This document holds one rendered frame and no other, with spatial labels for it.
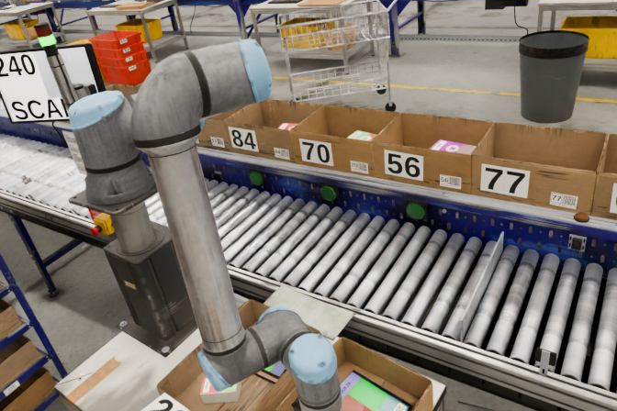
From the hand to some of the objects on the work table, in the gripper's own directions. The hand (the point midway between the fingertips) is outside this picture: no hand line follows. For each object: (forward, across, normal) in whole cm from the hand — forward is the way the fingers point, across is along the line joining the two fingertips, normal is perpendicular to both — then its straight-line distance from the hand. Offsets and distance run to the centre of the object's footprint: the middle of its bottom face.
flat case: (+3, +17, +3) cm, 18 cm away
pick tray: (+4, 0, +34) cm, 34 cm away
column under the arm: (+4, -2, +76) cm, 76 cm away
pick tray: (+4, +8, +2) cm, 9 cm away
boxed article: (+3, -7, +35) cm, 36 cm away
